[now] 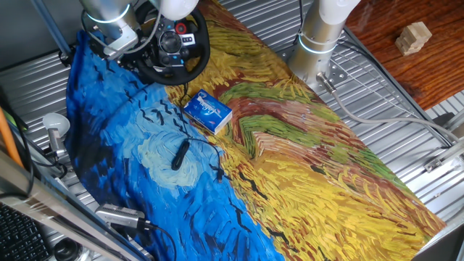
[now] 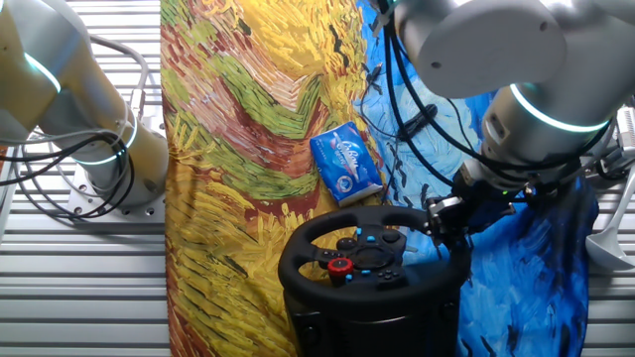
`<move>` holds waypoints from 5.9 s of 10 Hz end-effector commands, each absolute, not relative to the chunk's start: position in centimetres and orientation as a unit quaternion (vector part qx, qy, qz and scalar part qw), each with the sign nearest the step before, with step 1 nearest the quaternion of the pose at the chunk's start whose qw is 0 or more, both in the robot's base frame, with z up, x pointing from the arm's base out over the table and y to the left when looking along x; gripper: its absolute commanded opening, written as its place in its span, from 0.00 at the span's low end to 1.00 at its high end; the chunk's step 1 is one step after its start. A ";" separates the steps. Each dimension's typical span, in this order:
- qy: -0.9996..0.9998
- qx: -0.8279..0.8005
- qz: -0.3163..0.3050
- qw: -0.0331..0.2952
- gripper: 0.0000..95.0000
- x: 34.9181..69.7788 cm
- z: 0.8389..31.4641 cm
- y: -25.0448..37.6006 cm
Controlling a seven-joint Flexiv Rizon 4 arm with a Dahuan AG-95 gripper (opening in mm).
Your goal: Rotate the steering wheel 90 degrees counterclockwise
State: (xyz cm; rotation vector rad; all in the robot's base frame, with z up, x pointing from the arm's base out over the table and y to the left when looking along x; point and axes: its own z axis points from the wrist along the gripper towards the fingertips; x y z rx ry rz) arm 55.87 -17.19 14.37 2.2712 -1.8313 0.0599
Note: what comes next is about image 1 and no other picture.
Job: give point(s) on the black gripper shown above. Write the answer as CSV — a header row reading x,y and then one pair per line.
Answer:
x,y
136,58

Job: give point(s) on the black racing steering wheel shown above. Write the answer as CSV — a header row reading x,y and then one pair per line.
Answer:
x,y
201,47

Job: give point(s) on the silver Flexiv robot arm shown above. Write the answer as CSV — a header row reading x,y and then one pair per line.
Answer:
x,y
319,29

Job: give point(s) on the black pole clamp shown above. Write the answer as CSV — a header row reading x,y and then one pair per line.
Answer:
x,y
67,55

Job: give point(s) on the blue tissue pack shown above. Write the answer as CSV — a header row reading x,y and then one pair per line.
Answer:
x,y
209,111

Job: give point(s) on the aluminium pole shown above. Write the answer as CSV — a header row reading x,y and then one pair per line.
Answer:
x,y
50,25

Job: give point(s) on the orange rod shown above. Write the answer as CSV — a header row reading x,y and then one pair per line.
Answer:
x,y
9,141

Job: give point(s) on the Van Gogh painting tablecloth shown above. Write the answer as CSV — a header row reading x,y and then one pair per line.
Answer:
x,y
308,181

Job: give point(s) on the black keyboard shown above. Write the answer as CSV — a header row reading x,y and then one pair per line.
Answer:
x,y
18,239

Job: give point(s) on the brown wooden table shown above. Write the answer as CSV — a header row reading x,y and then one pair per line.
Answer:
x,y
435,72

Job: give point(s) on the silver wrist camera bar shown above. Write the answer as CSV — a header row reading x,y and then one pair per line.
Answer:
x,y
121,45

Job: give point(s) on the silver ribbed depth camera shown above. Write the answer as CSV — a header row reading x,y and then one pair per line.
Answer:
x,y
119,214

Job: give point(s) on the aluminium frame bar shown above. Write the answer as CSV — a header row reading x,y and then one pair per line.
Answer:
x,y
43,203

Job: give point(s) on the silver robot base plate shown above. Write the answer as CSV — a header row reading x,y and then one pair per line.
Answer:
x,y
337,74

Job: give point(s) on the aluminium corner bracket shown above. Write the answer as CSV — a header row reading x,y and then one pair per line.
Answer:
x,y
446,157

